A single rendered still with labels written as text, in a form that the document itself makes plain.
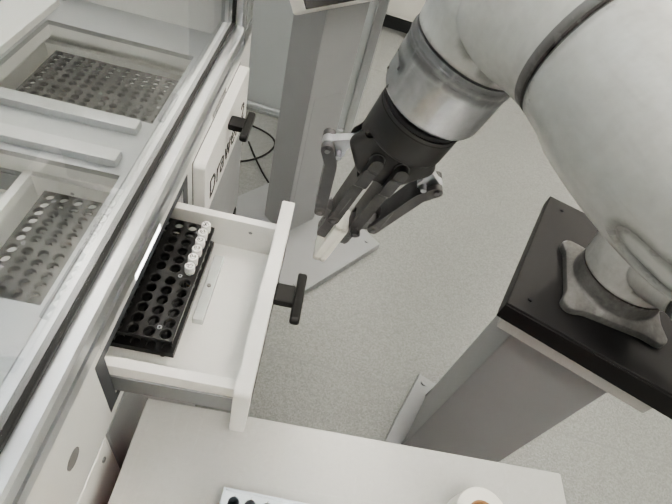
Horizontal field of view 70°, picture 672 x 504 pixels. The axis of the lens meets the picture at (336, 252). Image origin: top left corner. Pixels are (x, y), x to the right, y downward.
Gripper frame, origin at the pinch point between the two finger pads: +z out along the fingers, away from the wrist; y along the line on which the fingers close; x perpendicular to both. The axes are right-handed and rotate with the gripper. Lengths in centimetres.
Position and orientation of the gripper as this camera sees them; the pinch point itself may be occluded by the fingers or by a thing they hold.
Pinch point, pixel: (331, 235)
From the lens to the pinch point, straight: 54.7
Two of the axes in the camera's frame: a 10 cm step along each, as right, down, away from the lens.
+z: -4.0, 5.0, 7.7
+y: -9.1, -3.0, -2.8
